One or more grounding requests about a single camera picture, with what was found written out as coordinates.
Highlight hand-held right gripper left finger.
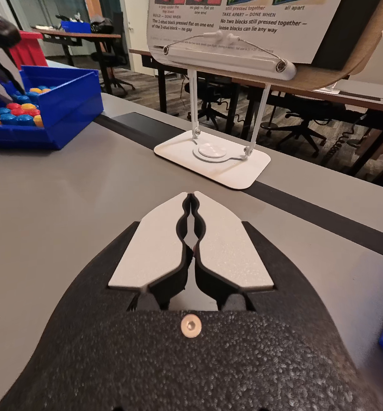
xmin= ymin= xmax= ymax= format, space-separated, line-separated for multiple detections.
xmin=108 ymin=192 xmax=193 ymax=310

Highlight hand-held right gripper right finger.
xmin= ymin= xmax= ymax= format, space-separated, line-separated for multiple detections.
xmin=191 ymin=191 xmax=274 ymax=311

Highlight pile of colourful toy blocks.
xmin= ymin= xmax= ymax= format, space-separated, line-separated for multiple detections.
xmin=0 ymin=85 xmax=57 ymax=128

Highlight red plastic bin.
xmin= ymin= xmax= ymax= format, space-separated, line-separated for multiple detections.
xmin=10 ymin=31 xmax=49 ymax=69

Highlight wooden top desk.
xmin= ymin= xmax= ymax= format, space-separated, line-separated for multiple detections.
xmin=31 ymin=26 xmax=122 ymax=95

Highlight white document stand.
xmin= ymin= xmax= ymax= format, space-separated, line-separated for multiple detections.
xmin=148 ymin=30 xmax=297 ymax=191
xmin=313 ymin=82 xmax=340 ymax=94

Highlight black bag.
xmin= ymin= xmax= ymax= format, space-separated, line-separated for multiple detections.
xmin=90 ymin=14 xmax=115 ymax=34

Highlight black office chair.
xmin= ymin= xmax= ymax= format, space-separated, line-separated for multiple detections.
xmin=277 ymin=93 xmax=328 ymax=158
xmin=184 ymin=72 xmax=243 ymax=130
xmin=91 ymin=12 xmax=136 ymax=97

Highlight black coiled cable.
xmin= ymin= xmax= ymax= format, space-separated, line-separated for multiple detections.
xmin=330 ymin=136 xmax=351 ymax=158

